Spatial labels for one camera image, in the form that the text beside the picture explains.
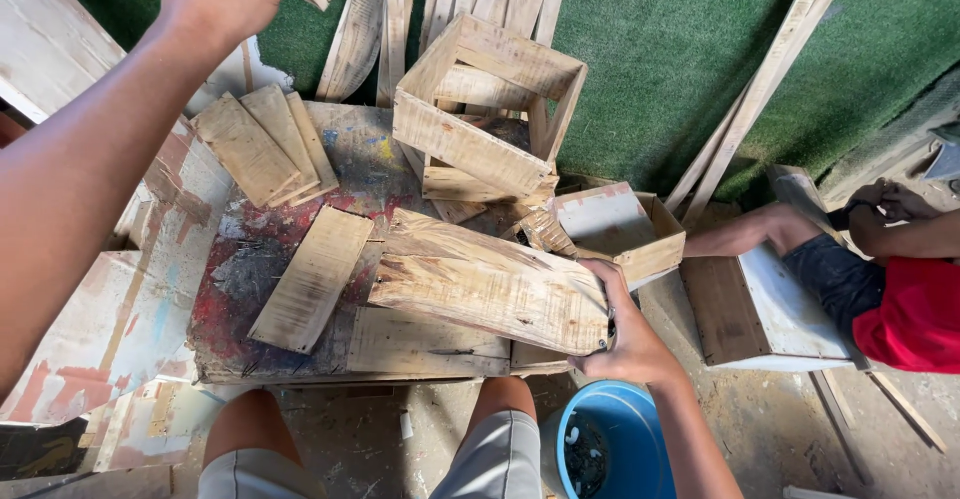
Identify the person's right hand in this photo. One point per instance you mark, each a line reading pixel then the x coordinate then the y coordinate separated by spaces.
pixel 634 341

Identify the joined wooden board piece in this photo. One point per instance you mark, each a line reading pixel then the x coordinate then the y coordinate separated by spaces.
pixel 487 289

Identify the paint-stained wooden work table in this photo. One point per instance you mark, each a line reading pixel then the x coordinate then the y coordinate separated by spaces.
pixel 255 259

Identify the wide short wooden plank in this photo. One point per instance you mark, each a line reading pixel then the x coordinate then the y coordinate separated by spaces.
pixel 311 281

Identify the small ridged wood scrap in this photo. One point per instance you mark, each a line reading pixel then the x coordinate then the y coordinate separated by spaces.
pixel 544 232

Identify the green artificial turf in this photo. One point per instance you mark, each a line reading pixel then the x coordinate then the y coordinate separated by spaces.
pixel 675 56

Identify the long flat wooden plank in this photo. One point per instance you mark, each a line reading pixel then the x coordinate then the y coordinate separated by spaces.
pixel 420 345

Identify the small box with white panel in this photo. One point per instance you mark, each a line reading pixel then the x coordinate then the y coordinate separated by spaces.
pixel 607 221

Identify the small white scrap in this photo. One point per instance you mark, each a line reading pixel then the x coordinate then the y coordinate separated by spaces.
pixel 406 425

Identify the small paint-stained board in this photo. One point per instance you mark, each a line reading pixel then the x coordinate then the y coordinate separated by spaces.
pixel 150 424

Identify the person's left leg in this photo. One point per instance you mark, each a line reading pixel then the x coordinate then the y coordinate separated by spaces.
pixel 251 446

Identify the person's leg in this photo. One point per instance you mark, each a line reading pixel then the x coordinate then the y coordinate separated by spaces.
pixel 251 446
pixel 499 439

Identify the long wooden slats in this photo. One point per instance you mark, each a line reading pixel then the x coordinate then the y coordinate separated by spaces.
pixel 765 78

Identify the person's right leg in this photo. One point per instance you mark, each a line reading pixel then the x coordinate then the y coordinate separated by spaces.
pixel 499 439

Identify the white painted wooden box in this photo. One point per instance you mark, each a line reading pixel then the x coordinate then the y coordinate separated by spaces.
pixel 757 311

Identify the blue plastic bucket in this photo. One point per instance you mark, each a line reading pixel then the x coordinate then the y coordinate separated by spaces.
pixel 637 439

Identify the thin wooden slats on ground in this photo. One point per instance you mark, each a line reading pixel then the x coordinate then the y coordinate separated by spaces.
pixel 877 416

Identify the open wooden crate frame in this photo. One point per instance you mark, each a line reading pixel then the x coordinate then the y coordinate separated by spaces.
pixel 465 142

